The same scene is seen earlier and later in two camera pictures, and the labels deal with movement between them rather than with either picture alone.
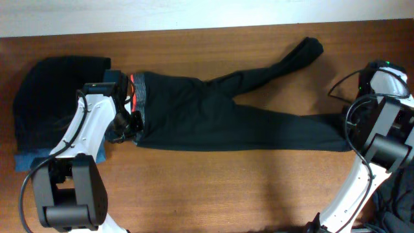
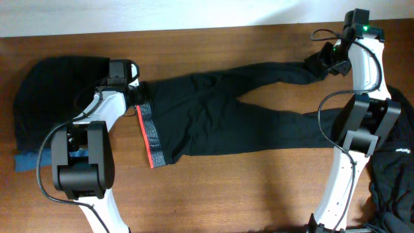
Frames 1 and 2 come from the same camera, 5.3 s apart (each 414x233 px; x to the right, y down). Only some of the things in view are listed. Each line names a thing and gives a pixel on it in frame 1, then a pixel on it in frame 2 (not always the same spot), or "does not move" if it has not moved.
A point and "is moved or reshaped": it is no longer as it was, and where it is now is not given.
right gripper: (358, 129) to (342, 70)
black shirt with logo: (393, 201) does not move
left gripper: (136, 121) to (137, 97)
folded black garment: (46, 95) does not move
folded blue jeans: (23, 161) does not move
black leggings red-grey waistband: (184, 112) is moved or reshaped
